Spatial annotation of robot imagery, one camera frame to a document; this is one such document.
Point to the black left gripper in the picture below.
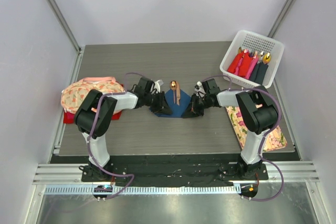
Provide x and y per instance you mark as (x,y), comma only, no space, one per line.
(162,107)

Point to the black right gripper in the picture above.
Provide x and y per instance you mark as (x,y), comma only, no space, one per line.
(192,110)

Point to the blue paper napkin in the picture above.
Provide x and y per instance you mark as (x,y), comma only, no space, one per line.
(177,110)

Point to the rose gold spoon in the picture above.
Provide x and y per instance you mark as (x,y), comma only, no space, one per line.
(173,86)

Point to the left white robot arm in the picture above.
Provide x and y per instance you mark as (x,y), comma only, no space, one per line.
(94,116)

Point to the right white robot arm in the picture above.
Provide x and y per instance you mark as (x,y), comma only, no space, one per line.
(259,111)

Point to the red rolled napkin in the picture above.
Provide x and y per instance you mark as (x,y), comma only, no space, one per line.
(236,60)

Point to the pink rolled napkin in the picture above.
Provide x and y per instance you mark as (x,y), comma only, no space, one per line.
(253,65)

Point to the dark blue rolled napkin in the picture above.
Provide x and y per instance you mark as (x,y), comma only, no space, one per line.
(261,73)

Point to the red napkin stack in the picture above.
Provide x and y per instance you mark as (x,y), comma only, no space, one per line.
(69,117)

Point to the white plastic basket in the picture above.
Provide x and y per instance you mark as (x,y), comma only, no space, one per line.
(253,42)

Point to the floral tray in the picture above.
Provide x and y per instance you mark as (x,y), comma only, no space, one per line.
(274,141)

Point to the floral mesh laundry bag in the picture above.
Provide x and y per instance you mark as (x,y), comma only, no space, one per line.
(97,81)

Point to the gold spoon in basket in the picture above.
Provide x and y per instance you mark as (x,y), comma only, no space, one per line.
(266,58)

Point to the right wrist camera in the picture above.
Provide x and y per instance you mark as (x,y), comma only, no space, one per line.
(199,89)

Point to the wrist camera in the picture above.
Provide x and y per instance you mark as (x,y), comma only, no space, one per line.
(157,86)
(199,89)

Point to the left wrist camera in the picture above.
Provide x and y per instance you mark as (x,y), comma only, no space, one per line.
(157,86)

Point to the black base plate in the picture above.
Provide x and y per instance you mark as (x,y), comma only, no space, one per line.
(195,170)

